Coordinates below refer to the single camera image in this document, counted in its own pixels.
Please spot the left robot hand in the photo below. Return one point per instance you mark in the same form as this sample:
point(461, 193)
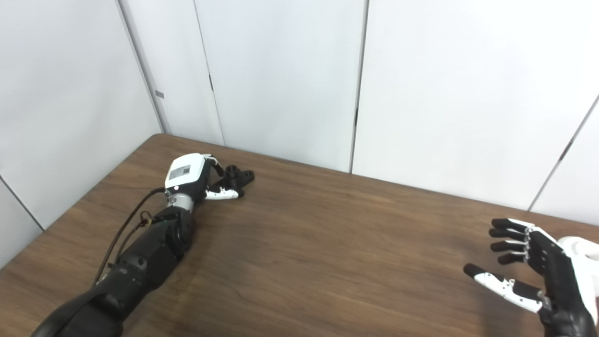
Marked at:
point(187, 173)

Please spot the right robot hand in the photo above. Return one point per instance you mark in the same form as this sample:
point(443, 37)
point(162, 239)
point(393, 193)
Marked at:
point(559, 281)

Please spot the black holder with flange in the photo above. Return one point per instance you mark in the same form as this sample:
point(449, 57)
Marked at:
point(238, 177)

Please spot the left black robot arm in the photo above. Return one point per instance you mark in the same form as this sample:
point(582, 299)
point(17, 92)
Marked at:
point(140, 262)

